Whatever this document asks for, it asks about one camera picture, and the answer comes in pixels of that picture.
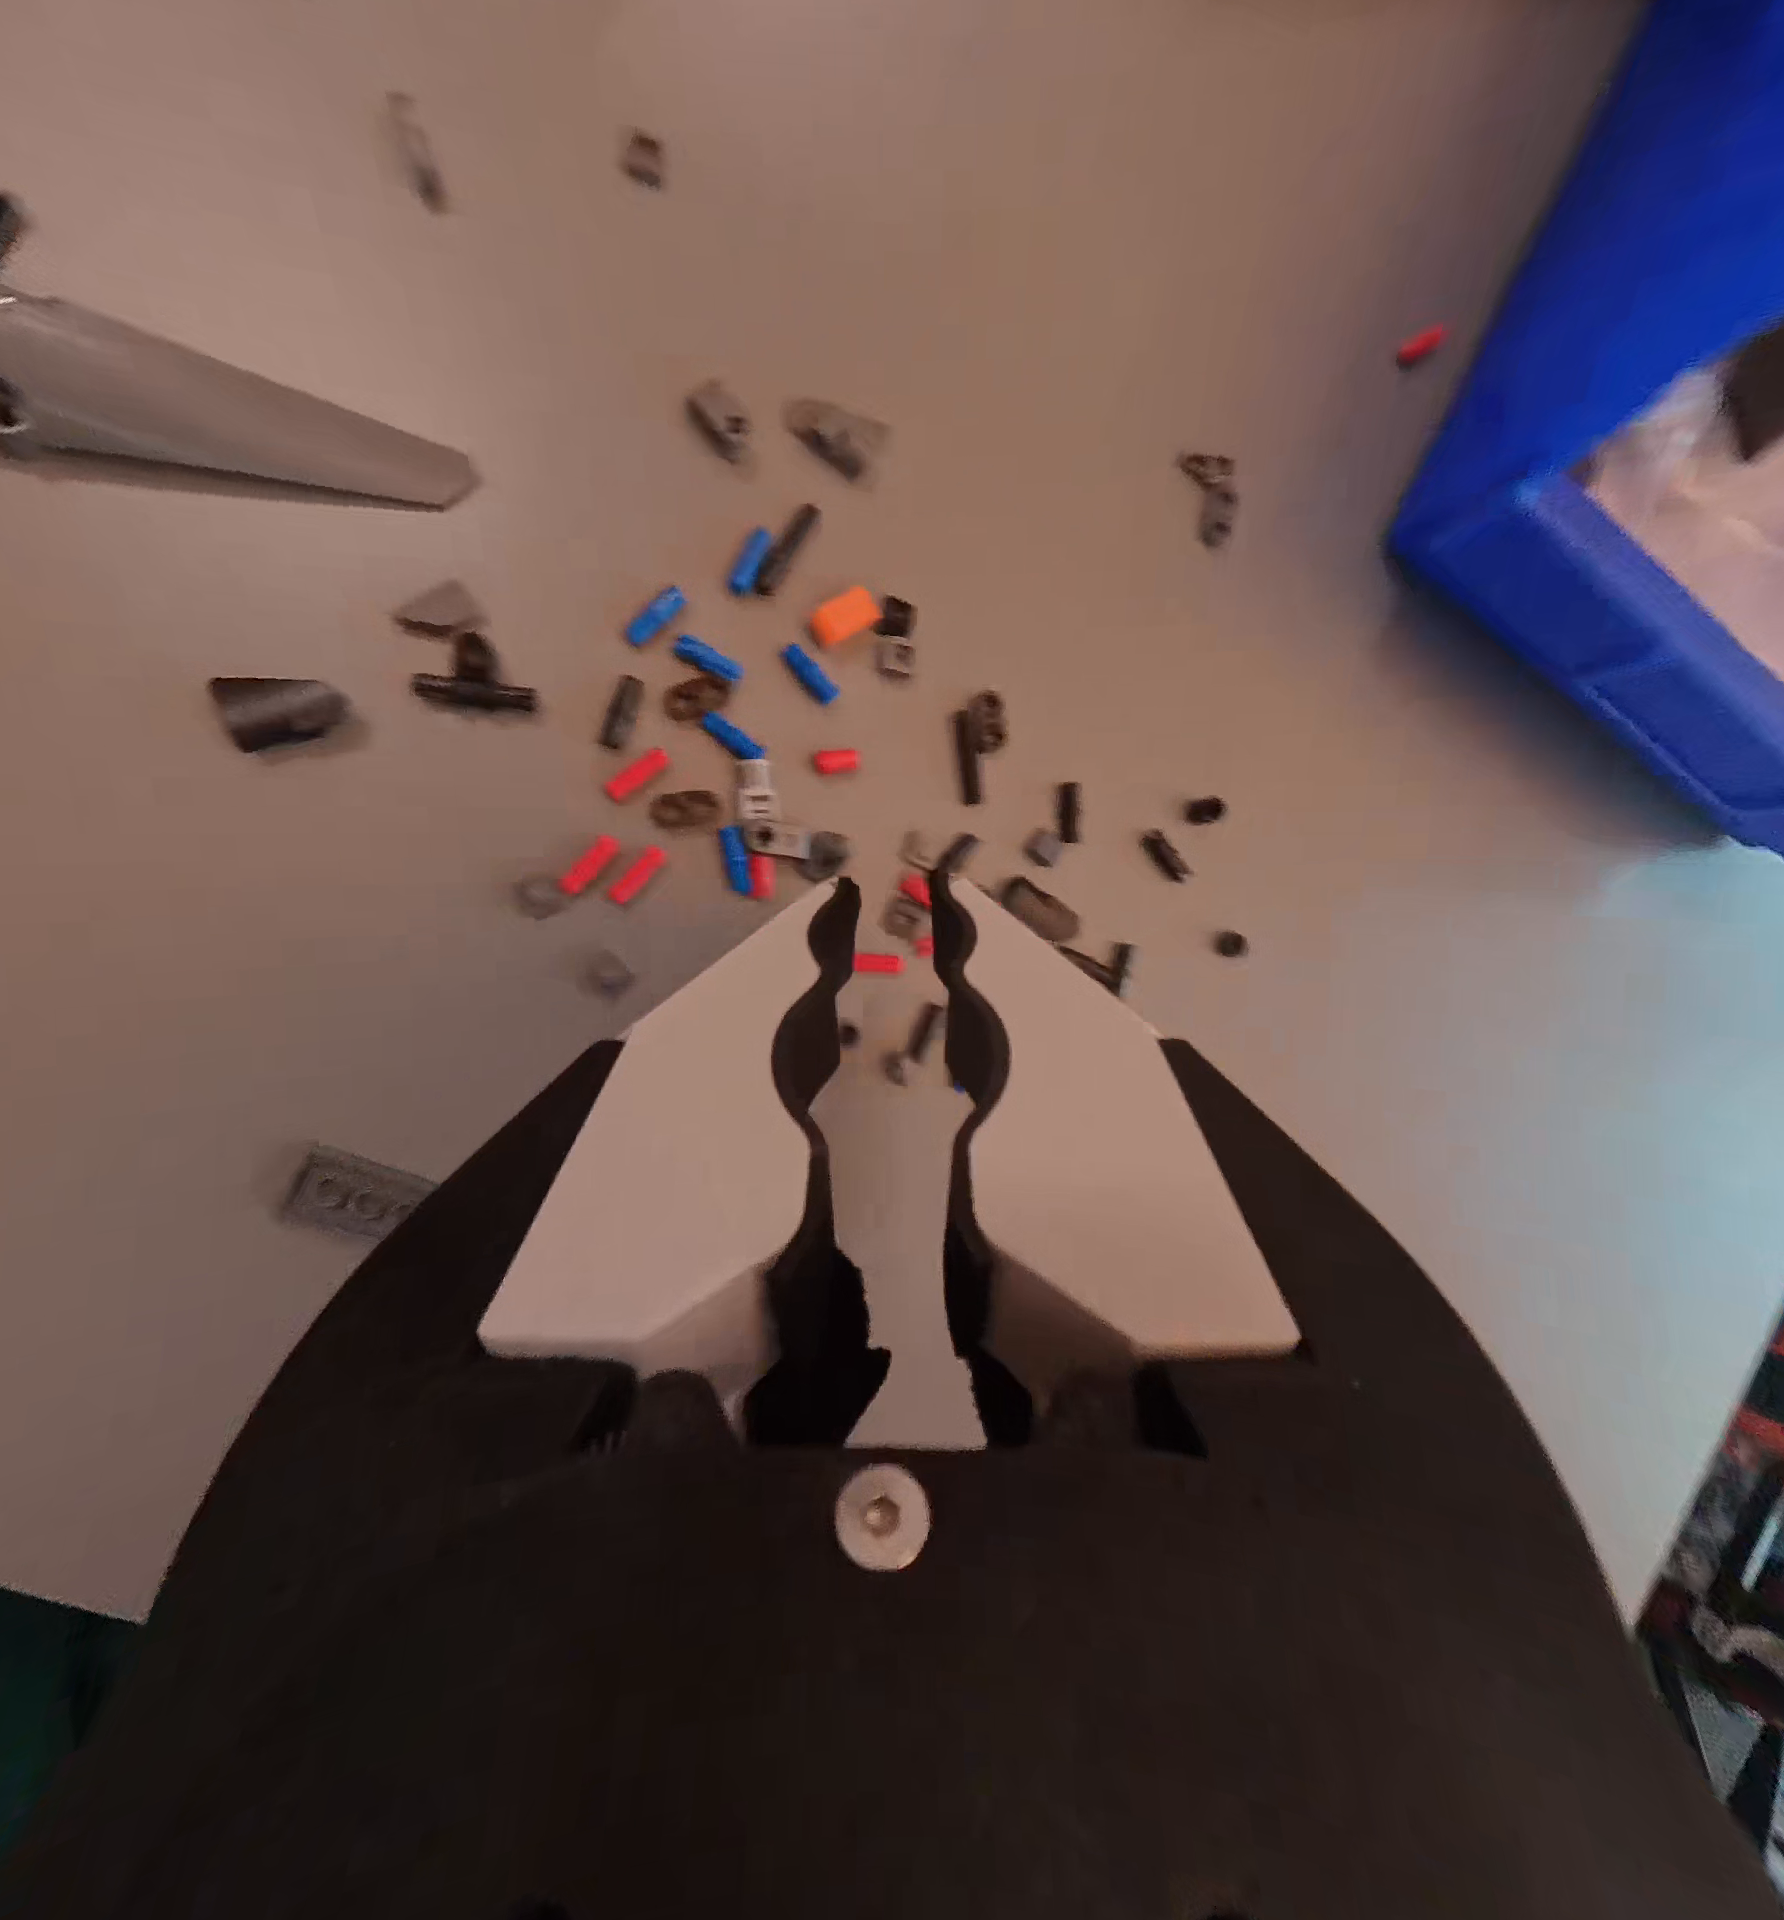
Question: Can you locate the small dark lego plate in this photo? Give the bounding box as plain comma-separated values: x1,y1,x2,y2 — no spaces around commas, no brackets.
283,1146,437,1243

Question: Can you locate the scatter of small lego pieces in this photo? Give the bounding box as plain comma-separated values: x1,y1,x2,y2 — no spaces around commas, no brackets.
411,127,1253,1090

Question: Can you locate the pile of clear plastic bags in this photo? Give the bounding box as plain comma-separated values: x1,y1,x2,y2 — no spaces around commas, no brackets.
1583,383,1784,726

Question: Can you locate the black curved lego piece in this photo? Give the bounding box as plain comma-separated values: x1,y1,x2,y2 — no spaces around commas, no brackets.
208,674,363,758

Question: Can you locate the large grey pointed lego panel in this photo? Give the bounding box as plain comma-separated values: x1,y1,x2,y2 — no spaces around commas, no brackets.
0,277,482,517

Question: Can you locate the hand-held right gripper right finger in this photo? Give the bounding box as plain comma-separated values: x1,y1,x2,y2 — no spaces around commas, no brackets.
926,869,1300,1447

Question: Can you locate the blue plastic bin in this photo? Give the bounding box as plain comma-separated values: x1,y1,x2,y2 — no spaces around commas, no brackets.
1382,0,1784,910

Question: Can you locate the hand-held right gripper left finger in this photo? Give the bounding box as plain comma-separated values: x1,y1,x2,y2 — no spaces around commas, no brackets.
476,878,893,1447

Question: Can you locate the person's green shirt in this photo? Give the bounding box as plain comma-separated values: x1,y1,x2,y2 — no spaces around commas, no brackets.
0,1567,140,1920

